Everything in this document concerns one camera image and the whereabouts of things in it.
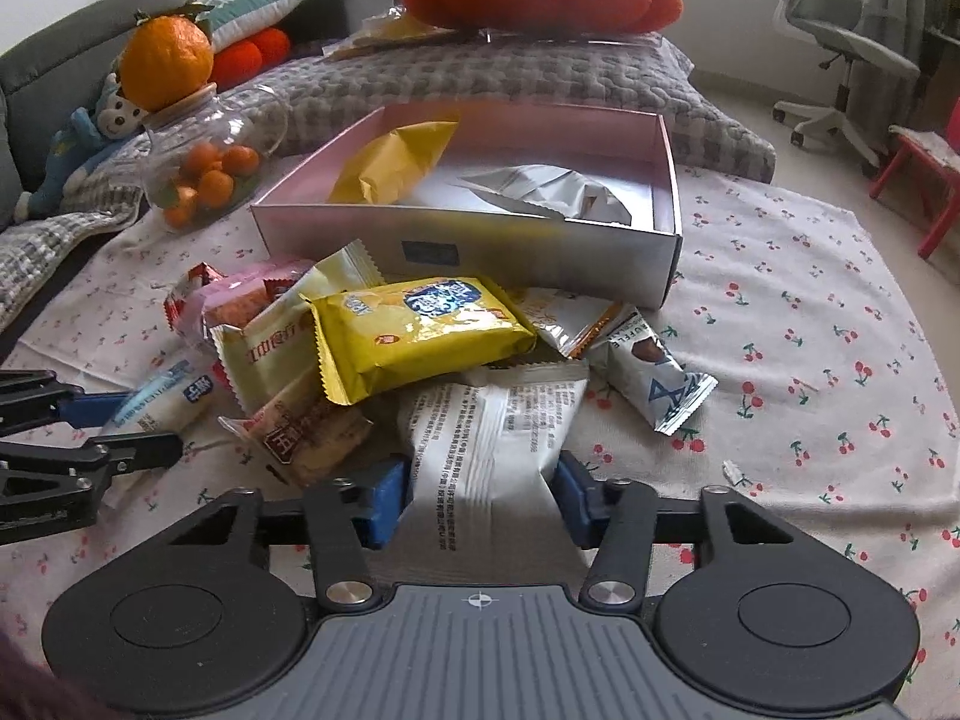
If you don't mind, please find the plain yellow pillow packet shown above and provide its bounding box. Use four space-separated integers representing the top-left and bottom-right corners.
328 120 460 205

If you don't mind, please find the grey office chair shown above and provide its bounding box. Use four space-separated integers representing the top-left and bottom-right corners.
772 0 923 166

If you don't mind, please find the beige snack packet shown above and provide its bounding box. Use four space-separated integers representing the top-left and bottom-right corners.
208 240 387 421

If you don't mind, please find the white cardboard box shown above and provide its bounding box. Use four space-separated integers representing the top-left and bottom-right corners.
250 99 683 310

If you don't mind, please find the clear brown biscuit packet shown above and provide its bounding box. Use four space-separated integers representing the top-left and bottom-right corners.
217 382 374 488

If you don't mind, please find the crumpled silver packet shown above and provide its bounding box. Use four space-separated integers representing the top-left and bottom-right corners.
457 163 635 226

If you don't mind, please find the white text-printed snack packet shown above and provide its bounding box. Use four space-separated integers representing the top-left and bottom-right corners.
396 360 593 565

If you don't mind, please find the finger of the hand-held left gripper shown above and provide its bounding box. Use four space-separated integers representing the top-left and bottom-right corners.
0 371 151 437
0 431 185 530

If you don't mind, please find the large orange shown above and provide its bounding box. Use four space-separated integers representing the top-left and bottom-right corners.
120 11 215 112

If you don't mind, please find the white blue chocolate packet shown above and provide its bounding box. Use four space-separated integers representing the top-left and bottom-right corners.
589 315 719 434

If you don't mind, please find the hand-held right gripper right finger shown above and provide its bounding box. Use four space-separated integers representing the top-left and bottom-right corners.
551 451 796 608

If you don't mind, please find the grey plaid blanket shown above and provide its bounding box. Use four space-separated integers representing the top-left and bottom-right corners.
0 157 151 331

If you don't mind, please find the grey quilted blanket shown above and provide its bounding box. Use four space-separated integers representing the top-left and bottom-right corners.
214 31 777 185

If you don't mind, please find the silver orange snack packet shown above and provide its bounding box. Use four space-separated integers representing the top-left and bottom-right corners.
517 289 638 359

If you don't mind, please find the small white blue packet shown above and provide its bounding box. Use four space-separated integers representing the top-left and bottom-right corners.
97 360 230 436

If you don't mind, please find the cluster of small oranges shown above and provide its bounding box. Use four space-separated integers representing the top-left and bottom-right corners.
161 142 261 230

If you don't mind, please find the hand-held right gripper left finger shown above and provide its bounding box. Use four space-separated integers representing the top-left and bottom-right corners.
169 459 415 608

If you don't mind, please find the small orange plush cushion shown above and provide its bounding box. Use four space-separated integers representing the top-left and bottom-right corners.
210 28 292 91

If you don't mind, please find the teal striped pillow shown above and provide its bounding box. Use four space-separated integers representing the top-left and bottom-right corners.
184 0 317 50

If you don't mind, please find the red white snack packet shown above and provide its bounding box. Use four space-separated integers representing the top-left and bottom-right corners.
163 262 226 335

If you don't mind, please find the yellow biscuit packet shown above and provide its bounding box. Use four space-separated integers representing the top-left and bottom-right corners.
300 276 539 407

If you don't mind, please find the pile of yellow packets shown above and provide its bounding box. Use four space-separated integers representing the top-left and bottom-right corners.
322 7 481 61

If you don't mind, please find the wooden jar lid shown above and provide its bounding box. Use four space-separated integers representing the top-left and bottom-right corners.
146 82 218 128

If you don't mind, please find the blue plush toy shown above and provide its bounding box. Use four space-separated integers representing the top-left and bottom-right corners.
15 71 147 222

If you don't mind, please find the pink snack packet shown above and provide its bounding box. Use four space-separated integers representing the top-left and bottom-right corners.
180 259 316 350

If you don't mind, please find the glass jar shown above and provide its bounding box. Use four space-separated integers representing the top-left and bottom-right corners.
142 86 290 233

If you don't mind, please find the red child chair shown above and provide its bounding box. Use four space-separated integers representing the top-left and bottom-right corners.
870 124 960 260

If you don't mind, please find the cherry print cloth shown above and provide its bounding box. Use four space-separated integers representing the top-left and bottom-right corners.
0 142 960 646

